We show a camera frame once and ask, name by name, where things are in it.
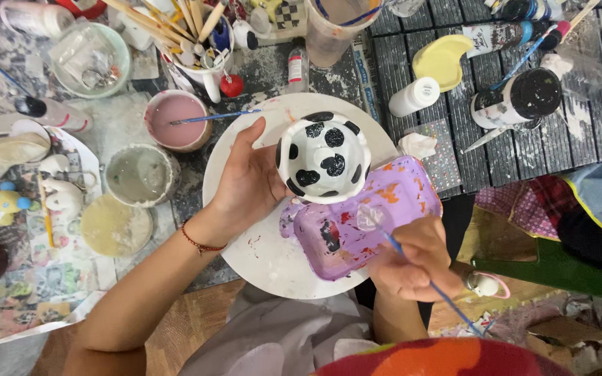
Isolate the thin blue paintbrush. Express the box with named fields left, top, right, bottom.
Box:
left=357, top=206, right=493, bottom=338

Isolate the clear plastic bag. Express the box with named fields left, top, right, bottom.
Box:
left=540, top=29, right=602, bottom=101

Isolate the red ball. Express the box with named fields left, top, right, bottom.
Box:
left=219, top=73, right=245, bottom=99

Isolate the rhinestone sticker sheet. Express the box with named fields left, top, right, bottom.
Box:
left=404, top=118, right=462, bottom=200

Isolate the small white paint bottle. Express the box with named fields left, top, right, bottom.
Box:
left=388, top=77, right=441, bottom=119

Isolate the beige round disc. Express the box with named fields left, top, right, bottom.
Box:
left=80, top=194, right=154, bottom=258

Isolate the large clear plastic cup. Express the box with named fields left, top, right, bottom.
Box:
left=304, top=0, right=384, bottom=69

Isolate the cup of grey water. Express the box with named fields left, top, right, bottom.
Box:
left=104, top=143, right=182, bottom=209

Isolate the grey apron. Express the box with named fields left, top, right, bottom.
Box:
left=178, top=282, right=381, bottom=376

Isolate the yellow pencil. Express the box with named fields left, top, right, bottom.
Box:
left=37, top=172, right=56, bottom=249

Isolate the purple paint palette tray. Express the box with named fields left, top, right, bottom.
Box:
left=279, top=156, right=443, bottom=282

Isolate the white black-spotted ceramic bowl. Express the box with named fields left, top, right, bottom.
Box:
left=275, top=111, right=373, bottom=205

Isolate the small bottle with red label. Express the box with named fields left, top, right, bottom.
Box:
left=286, top=44, right=310, bottom=95

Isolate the checkered ceramic piece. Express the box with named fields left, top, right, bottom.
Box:
left=274, top=0, right=308, bottom=33

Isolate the white round turntable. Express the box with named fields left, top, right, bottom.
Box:
left=202, top=93, right=400, bottom=300

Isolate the red string bracelet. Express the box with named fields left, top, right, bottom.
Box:
left=180, top=219, right=228, bottom=257

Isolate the clear bottle with black cap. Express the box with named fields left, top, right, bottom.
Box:
left=14, top=95, right=94, bottom=134

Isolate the blue paintbrush with red end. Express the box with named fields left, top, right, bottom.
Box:
left=489, top=20, right=572, bottom=93

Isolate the blue paintbrush with dark tip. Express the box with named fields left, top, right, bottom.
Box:
left=170, top=108, right=263, bottom=126

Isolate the black-lidded paint jar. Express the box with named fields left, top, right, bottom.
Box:
left=470, top=67, right=563, bottom=131

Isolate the yellow curved palette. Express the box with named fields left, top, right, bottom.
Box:
left=412, top=34, right=474, bottom=94

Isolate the white mug of brushes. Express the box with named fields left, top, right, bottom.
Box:
left=101, top=0, right=236, bottom=104

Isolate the person's right hand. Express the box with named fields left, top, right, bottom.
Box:
left=368, top=216, right=465, bottom=304

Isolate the white paint bottle blue cap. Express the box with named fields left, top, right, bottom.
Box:
left=461, top=19, right=550, bottom=58

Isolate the white charm with pink ring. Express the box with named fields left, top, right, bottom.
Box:
left=462, top=270, right=511, bottom=300

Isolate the pale green bowl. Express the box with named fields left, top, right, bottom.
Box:
left=49, top=21, right=132, bottom=100

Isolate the red and orange garment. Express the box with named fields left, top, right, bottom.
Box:
left=310, top=337, right=574, bottom=376

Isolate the cup of pink paint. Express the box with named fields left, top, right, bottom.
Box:
left=144, top=89, right=213, bottom=154

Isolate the white elephant figurine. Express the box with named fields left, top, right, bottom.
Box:
left=39, top=177, right=85, bottom=221

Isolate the crumpled white tissue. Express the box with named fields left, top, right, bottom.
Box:
left=397, top=132, right=438, bottom=160

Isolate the person's left hand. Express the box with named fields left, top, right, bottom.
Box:
left=185, top=116, right=294, bottom=245

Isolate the white plastic bottle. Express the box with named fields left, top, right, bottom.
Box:
left=0, top=0, right=76, bottom=39

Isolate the beige ceramic scoop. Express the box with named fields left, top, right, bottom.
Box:
left=0, top=131, right=52, bottom=183

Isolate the heap of colourful bags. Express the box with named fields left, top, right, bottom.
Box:
left=457, top=154, right=602, bottom=305

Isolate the yellow and blue figurine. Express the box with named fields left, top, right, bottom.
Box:
left=0, top=181, right=33, bottom=228

